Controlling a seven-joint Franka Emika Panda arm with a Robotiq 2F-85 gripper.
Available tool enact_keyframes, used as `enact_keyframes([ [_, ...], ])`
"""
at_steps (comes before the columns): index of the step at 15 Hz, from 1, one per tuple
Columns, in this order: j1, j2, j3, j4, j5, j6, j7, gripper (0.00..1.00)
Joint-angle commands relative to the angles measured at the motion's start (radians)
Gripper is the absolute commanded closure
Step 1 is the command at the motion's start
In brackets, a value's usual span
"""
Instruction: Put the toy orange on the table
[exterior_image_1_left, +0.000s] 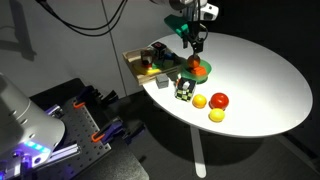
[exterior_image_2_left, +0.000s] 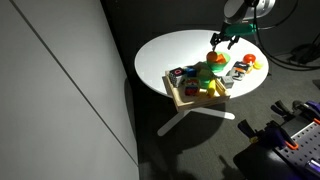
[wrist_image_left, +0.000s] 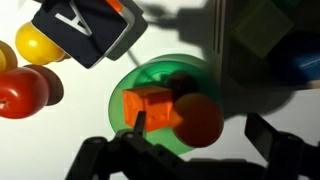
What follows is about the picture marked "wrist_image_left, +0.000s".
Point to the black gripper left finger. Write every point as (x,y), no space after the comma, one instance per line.
(140,121)

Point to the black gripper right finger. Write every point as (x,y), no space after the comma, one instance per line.
(263,136)

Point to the toy orange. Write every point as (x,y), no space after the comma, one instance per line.
(200,121)

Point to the red toy tomato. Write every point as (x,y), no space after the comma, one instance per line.
(20,93)

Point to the orange cube block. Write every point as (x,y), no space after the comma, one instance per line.
(150,103)

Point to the green plastic bowl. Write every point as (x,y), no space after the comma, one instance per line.
(140,75)

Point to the blue block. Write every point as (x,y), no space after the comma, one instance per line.
(300,63)

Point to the soft cube with letter A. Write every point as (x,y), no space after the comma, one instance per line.
(86,30)

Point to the light green block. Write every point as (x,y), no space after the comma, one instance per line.
(261,28)

